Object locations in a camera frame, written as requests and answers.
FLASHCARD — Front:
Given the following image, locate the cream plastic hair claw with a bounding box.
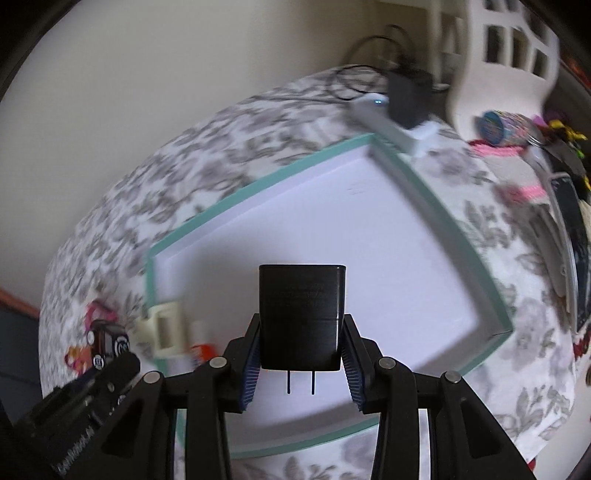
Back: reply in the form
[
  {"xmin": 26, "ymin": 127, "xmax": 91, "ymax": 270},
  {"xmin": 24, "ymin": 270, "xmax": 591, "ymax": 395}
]
[{"xmin": 134, "ymin": 301, "xmax": 188, "ymax": 359}]

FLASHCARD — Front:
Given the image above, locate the black power adapter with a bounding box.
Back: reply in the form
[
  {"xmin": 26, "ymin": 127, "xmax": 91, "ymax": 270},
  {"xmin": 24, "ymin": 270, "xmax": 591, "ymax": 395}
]
[{"xmin": 259, "ymin": 264, "xmax": 346, "ymax": 393}]

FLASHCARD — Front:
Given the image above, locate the floral grey white blanket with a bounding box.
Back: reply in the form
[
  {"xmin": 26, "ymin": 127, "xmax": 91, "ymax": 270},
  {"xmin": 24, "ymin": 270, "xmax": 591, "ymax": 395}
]
[{"xmin": 39, "ymin": 71, "xmax": 576, "ymax": 460}]

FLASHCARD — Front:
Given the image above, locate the black plugged adapter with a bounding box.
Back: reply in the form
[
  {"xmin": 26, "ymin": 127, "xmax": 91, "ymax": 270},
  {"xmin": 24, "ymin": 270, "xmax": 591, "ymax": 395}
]
[{"xmin": 387, "ymin": 69, "xmax": 433, "ymax": 130}]

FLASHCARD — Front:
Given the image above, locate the pink smart watch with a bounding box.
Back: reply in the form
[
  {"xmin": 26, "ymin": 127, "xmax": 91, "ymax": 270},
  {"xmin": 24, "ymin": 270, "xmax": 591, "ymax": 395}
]
[{"xmin": 84, "ymin": 300, "xmax": 118, "ymax": 330}]

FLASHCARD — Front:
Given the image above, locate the black toy car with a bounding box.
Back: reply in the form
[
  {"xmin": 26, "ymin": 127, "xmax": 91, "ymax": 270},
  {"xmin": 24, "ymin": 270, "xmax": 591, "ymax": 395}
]
[{"xmin": 86, "ymin": 319, "xmax": 130, "ymax": 370}]

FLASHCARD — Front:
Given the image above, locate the orange glue bottle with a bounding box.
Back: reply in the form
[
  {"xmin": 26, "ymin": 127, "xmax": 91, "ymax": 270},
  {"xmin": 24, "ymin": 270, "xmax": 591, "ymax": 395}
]
[{"xmin": 188, "ymin": 321, "xmax": 217, "ymax": 366}]

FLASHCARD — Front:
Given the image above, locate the teal white tray box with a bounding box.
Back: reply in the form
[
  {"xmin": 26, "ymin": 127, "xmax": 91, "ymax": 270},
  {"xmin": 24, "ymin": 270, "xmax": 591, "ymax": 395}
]
[{"xmin": 144, "ymin": 132, "xmax": 516, "ymax": 460}]

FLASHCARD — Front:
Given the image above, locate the pink crochet mat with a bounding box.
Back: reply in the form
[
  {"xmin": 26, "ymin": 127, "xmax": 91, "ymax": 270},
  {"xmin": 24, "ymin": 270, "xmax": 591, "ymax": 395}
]
[{"xmin": 470, "ymin": 141, "xmax": 548, "ymax": 204}]

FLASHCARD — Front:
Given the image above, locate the white power strip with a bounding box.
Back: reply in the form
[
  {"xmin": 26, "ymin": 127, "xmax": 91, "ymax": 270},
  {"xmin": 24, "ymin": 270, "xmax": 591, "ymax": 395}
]
[{"xmin": 349, "ymin": 93, "xmax": 440, "ymax": 157}]

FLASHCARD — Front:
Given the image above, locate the black cable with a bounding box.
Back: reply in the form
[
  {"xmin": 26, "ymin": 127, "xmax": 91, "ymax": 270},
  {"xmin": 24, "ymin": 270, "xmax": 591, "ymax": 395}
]
[{"xmin": 324, "ymin": 25, "xmax": 417, "ymax": 100}]

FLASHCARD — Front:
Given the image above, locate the white wooden shelf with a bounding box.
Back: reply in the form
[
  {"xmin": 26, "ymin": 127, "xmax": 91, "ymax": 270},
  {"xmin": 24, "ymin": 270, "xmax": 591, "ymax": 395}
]
[{"xmin": 426, "ymin": 1, "xmax": 560, "ymax": 140}]

